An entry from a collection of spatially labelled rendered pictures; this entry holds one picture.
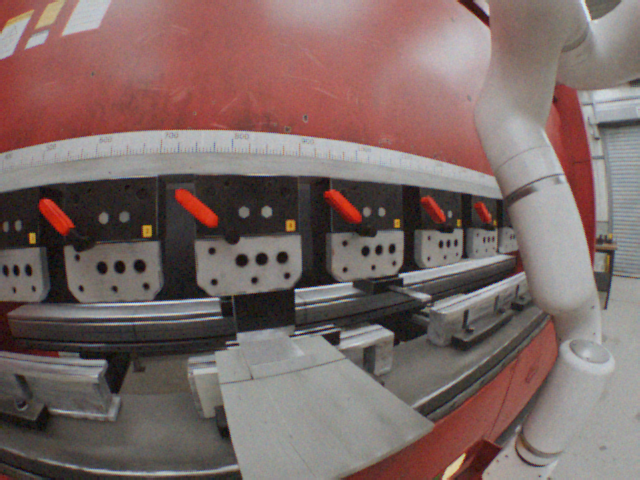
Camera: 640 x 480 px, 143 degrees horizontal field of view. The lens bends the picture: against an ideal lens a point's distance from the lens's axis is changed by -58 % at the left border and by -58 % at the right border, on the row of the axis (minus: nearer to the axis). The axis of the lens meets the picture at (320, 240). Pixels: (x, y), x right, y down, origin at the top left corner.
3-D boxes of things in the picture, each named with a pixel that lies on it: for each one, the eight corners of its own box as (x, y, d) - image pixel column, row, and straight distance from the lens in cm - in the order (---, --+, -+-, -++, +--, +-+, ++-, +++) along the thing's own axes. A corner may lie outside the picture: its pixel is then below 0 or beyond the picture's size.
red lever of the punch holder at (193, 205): (180, 184, 31) (243, 236, 31) (183, 188, 35) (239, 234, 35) (170, 196, 31) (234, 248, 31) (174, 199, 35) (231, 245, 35)
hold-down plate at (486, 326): (465, 351, 70) (467, 340, 68) (449, 344, 72) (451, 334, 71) (512, 319, 95) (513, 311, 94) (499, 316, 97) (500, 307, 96)
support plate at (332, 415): (252, 505, 23) (250, 499, 22) (215, 357, 43) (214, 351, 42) (433, 430, 29) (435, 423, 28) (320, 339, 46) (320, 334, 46)
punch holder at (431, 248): (421, 269, 53) (421, 186, 52) (393, 264, 59) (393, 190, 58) (462, 262, 64) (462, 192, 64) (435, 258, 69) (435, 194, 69)
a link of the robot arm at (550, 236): (530, 208, 47) (557, 384, 52) (493, 201, 32) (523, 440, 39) (575, 187, 46) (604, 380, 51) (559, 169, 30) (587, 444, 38)
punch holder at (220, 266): (199, 297, 36) (194, 173, 35) (200, 283, 44) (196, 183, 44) (302, 287, 38) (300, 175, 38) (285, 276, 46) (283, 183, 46)
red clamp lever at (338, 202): (335, 186, 35) (379, 230, 39) (322, 189, 39) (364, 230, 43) (328, 196, 35) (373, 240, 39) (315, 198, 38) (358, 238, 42)
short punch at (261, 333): (238, 345, 43) (232, 288, 40) (236, 340, 45) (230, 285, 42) (296, 336, 45) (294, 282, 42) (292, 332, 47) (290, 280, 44)
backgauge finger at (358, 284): (409, 310, 63) (411, 289, 62) (352, 287, 82) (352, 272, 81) (441, 300, 72) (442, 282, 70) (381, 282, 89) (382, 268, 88)
